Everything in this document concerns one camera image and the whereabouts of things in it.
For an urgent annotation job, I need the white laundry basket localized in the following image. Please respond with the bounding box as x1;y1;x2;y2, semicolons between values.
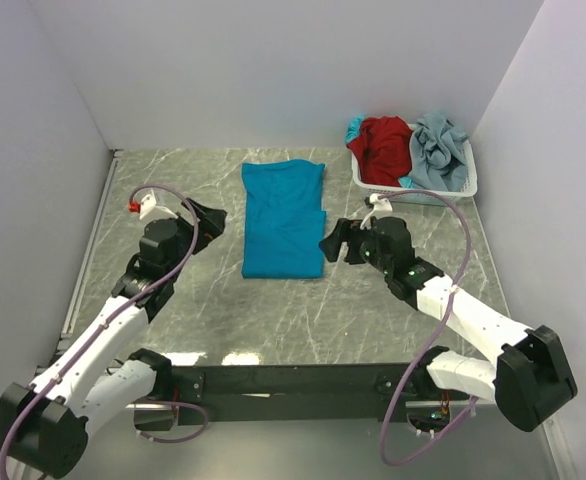
350;140;478;206

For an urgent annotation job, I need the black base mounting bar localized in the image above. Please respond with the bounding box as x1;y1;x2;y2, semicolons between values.
112;363;474;434

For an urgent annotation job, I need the aluminium rail frame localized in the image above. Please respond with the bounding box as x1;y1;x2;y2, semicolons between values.
60;148;568;479

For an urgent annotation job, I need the grey t shirt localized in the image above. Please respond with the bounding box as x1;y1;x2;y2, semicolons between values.
408;113;468;192

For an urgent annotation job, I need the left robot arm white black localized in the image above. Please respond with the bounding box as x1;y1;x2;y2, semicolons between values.
0;195;227;479

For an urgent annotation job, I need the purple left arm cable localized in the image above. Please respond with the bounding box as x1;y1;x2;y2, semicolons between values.
0;183;210;480

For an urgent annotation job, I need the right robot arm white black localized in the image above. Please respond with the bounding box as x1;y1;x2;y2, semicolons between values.
319;217;578;432

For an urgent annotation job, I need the light blue garment in basket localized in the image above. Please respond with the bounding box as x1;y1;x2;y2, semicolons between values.
344;115;366;146

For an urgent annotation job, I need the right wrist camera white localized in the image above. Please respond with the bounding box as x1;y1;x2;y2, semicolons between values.
360;193;393;230

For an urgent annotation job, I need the red t shirt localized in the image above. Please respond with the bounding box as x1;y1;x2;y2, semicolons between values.
346;116;412;187

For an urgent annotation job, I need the blue t shirt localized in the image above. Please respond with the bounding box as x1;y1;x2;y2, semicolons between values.
241;159;327;280

